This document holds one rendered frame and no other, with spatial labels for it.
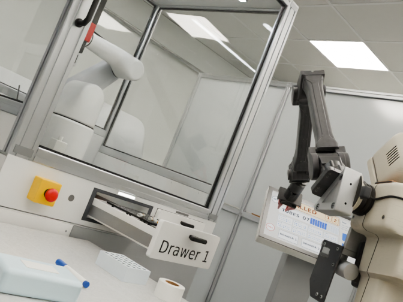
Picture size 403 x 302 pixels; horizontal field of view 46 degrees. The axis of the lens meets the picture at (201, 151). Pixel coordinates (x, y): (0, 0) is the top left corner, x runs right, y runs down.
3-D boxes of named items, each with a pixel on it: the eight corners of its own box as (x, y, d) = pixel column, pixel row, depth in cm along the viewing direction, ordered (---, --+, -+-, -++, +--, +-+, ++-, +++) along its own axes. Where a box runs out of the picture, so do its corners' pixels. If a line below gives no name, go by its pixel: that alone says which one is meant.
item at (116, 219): (203, 262, 155) (210, 244, 156) (150, 250, 136) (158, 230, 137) (127, 223, 182) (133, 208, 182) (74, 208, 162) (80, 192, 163)
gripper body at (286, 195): (278, 188, 202) (285, 178, 197) (300, 196, 202) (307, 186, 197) (276, 200, 198) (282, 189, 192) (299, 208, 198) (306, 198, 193)
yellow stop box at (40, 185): (54, 208, 141) (64, 185, 142) (33, 202, 136) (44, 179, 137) (45, 203, 145) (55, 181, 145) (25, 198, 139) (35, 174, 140)
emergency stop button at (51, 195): (56, 204, 139) (62, 191, 139) (44, 201, 136) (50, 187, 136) (51, 201, 141) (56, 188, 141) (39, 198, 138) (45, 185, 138)
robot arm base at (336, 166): (330, 168, 118) (369, 186, 121) (324, 150, 125) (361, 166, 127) (309, 193, 122) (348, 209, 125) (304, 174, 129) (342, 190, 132)
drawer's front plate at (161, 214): (196, 248, 200) (205, 224, 201) (149, 237, 178) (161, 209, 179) (193, 247, 201) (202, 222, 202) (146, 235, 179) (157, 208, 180)
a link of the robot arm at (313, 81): (295, 61, 157) (326, 60, 156) (291, 91, 167) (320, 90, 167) (314, 169, 128) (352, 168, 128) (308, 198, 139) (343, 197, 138)
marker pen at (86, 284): (89, 289, 102) (91, 281, 102) (82, 288, 100) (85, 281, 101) (59, 265, 112) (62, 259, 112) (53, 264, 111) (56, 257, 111)
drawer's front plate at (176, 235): (208, 269, 155) (220, 237, 156) (149, 257, 134) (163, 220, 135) (204, 267, 156) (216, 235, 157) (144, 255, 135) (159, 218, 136)
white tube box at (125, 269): (145, 285, 125) (150, 271, 126) (122, 281, 119) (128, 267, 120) (117, 267, 134) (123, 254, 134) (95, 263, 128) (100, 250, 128)
